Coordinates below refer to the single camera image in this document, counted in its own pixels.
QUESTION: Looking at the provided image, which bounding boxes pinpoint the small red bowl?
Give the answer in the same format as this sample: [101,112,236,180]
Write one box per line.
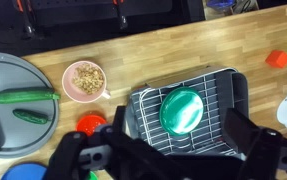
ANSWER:
[75,114,108,137]

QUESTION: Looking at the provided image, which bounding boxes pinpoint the grey wire dish rack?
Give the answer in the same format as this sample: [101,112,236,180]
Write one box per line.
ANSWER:
[124,65,250,158]

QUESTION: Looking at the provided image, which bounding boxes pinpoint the orange cup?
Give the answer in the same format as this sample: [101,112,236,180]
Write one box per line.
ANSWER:
[265,49,287,69]

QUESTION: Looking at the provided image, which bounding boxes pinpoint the grey round tray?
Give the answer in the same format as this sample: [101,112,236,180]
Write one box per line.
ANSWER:
[0,51,61,159]

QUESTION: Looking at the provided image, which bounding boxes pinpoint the pile of peanuts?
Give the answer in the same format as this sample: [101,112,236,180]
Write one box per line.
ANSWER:
[72,63,105,95]

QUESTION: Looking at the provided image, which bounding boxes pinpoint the green plate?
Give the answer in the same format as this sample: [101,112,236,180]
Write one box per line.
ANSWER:
[159,86,205,136]

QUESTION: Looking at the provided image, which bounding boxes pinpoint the small green cucumber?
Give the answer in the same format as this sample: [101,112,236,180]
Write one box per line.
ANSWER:
[12,108,50,125]

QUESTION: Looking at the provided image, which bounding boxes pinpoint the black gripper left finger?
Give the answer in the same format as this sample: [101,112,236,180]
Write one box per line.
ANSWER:
[46,105,184,180]

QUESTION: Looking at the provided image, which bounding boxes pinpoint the light green bowl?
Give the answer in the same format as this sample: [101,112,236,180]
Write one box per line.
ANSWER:
[84,170,99,180]

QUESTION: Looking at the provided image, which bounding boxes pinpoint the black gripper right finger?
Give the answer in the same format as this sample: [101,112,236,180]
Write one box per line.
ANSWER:
[223,107,287,180]

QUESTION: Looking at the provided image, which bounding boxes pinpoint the blue plate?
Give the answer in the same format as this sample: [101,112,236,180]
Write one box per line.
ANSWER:
[1,162,48,180]

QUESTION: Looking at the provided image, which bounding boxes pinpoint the blue plastic object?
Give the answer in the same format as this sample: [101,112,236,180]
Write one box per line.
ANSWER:
[206,0,236,10]

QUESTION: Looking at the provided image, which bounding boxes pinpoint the long green cucumber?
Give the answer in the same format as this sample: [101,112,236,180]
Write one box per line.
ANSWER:
[0,87,61,105]

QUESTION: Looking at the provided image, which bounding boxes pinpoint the pink bowl with handle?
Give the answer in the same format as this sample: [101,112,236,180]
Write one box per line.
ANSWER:
[61,60,112,103]

